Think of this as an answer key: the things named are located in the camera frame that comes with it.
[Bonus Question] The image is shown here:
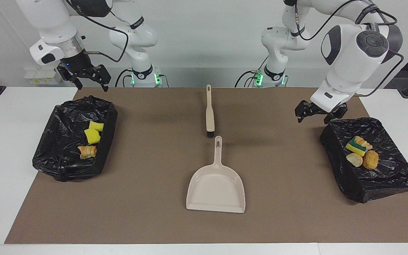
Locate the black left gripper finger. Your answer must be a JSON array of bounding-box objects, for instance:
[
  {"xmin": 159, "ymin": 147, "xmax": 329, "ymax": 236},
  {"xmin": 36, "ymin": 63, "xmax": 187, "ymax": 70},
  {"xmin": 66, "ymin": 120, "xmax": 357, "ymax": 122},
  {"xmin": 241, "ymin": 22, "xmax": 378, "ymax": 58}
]
[
  {"xmin": 324, "ymin": 104, "xmax": 348, "ymax": 125},
  {"xmin": 295, "ymin": 100, "xmax": 322, "ymax": 124}
]

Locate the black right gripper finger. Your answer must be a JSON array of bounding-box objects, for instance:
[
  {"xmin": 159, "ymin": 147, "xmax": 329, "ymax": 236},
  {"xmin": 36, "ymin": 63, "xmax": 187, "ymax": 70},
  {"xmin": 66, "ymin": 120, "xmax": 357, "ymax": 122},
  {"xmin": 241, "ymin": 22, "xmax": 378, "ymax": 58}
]
[
  {"xmin": 85, "ymin": 64, "xmax": 112, "ymax": 93},
  {"xmin": 57, "ymin": 66, "xmax": 84, "ymax": 90}
]

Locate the green and yellow sponge piece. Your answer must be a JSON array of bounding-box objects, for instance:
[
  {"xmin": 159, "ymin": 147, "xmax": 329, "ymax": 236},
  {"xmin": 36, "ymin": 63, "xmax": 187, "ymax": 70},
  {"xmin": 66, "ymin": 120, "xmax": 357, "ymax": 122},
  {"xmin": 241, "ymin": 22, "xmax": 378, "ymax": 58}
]
[{"xmin": 345, "ymin": 139, "xmax": 367, "ymax": 157}]

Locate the toy bread roll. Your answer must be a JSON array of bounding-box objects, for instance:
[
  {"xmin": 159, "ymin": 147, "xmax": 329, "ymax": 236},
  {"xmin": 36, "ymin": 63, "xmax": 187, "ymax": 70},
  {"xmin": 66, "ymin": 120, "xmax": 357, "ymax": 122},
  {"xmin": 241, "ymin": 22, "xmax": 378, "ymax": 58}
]
[{"xmin": 353, "ymin": 136, "xmax": 373, "ymax": 152}]

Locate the pale bread slice piece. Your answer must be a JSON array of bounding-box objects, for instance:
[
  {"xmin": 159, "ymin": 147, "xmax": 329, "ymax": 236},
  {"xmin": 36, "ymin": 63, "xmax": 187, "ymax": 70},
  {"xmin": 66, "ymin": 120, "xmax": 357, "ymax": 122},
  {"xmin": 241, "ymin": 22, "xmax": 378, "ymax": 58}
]
[{"xmin": 346, "ymin": 152, "xmax": 363, "ymax": 168}]

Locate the brown fried nugget toy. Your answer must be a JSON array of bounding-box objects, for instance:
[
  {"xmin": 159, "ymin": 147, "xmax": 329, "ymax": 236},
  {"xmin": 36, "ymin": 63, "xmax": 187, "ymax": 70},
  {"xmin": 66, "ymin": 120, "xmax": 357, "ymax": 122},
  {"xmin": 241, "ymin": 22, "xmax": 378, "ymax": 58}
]
[{"xmin": 363, "ymin": 150, "xmax": 379, "ymax": 170}]

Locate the large yellow sponge piece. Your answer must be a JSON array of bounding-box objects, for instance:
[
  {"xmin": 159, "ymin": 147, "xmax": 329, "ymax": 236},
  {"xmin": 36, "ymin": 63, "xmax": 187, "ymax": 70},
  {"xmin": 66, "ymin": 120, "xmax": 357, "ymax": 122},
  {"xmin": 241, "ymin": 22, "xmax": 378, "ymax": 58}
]
[{"xmin": 84, "ymin": 128, "xmax": 101, "ymax": 145}]

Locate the toy croissant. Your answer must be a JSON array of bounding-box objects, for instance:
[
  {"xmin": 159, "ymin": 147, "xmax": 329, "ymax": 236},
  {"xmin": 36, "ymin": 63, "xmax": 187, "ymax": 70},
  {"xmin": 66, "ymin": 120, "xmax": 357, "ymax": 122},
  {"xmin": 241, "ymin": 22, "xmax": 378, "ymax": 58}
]
[{"xmin": 78, "ymin": 145, "xmax": 97, "ymax": 160}]

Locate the beige hand brush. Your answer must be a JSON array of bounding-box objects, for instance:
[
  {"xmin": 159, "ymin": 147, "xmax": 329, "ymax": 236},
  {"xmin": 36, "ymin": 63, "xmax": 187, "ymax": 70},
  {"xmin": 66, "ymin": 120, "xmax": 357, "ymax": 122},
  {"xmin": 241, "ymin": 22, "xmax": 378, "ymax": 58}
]
[{"xmin": 205, "ymin": 84, "xmax": 216, "ymax": 138}]

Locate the beige plastic dustpan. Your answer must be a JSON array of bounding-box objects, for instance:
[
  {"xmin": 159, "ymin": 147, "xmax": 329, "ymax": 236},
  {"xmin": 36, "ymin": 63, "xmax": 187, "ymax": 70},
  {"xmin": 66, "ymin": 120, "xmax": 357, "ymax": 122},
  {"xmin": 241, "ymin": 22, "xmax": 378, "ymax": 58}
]
[{"xmin": 186, "ymin": 136, "xmax": 246, "ymax": 214}]

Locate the closed black bag bin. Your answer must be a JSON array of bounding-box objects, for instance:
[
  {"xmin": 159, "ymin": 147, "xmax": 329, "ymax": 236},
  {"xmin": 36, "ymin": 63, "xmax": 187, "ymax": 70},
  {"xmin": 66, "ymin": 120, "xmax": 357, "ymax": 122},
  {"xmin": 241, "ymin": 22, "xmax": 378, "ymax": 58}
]
[{"xmin": 320, "ymin": 117, "xmax": 408, "ymax": 204}]

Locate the open black bag bin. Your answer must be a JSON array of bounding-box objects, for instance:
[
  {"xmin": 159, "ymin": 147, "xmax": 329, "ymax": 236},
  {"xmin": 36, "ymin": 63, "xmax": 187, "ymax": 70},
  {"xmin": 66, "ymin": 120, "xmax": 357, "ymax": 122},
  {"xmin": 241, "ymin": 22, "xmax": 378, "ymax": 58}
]
[{"xmin": 32, "ymin": 95, "xmax": 118, "ymax": 182}]

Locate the white box on table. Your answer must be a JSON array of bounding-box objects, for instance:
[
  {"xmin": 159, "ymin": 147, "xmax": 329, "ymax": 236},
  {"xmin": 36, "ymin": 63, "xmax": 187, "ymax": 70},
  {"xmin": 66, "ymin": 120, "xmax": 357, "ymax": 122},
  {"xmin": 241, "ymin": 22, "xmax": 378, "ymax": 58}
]
[{"xmin": 24, "ymin": 68, "xmax": 63, "ymax": 85}]

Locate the brown paper table mat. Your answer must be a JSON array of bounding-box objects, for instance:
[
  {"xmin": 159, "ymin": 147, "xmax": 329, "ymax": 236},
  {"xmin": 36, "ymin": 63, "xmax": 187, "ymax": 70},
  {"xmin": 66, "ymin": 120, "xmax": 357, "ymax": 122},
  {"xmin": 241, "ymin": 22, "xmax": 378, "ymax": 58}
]
[{"xmin": 5, "ymin": 87, "xmax": 408, "ymax": 244}]

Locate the black right base cable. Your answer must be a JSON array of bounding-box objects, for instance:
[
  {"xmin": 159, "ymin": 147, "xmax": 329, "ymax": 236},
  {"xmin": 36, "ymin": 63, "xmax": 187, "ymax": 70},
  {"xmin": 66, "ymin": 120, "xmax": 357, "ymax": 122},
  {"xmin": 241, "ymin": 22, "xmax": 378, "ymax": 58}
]
[{"xmin": 115, "ymin": 68, "xmax": 134, "ymax": 87}]

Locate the black base cable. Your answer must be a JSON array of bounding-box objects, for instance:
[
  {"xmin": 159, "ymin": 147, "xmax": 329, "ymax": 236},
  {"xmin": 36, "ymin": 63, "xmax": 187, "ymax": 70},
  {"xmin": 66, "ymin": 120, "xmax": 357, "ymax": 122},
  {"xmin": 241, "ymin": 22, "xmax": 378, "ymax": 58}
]
[
  {"xmin": 234, "ymin": 70, "xmax": 261, "ymax": 87},
  {"xmin": 115, "ymin": 68, "xmax": 134, "ymax": 87}
]

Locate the black left base cable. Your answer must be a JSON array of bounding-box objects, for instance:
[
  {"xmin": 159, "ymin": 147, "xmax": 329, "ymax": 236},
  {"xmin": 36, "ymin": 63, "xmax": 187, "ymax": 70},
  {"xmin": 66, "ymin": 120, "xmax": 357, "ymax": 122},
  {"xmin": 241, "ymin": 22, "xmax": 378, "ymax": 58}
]
[{"xmin": 234, "ymin": 70, "xmax": 261, "ymax": 87}]

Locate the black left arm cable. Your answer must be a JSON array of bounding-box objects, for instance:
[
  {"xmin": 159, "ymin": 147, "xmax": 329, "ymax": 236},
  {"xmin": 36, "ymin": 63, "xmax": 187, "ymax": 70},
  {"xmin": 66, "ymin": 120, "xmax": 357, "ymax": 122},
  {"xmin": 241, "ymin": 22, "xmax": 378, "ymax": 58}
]
[{"xmin": 292, "ymin": 0, "xmax": 405, "ymax": 97}]

